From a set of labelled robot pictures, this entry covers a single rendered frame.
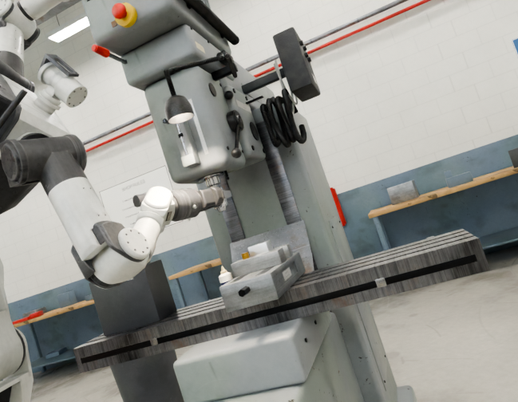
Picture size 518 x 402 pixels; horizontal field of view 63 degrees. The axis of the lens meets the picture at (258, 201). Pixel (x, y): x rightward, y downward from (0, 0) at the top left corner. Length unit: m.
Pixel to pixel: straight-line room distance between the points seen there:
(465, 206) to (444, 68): 1.64
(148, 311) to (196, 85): 0.72
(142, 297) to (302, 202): 0.67
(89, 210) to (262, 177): 0.87
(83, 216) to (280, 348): 0.55
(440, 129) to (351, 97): 1.11
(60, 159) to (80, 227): 0.16
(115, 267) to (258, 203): 0.86
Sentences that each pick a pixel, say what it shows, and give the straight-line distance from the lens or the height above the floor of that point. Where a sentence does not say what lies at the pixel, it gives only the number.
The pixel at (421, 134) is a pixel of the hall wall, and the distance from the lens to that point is 5.47.
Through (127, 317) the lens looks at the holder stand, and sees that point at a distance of 1.49.
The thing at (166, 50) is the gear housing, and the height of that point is 1.68.
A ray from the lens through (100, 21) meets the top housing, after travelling 1.34.
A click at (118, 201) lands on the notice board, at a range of 6.65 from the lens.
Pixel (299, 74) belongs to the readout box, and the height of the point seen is 1.56.
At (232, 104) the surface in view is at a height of 1.52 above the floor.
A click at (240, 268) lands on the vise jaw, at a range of 1.23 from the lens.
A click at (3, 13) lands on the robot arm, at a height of 1.97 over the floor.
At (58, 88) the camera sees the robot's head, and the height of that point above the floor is 1.60.
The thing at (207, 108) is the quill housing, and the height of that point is 1.49.
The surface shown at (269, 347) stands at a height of 0.83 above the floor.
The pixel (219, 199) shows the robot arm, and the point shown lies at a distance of 1.25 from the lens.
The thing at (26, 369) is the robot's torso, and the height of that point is 0.94.
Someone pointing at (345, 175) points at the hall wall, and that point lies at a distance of 5.45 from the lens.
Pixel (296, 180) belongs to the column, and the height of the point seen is 1.24.
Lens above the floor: 1.11
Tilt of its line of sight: 3 degrees up
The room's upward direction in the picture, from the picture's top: 18 degrees counter-clockwise
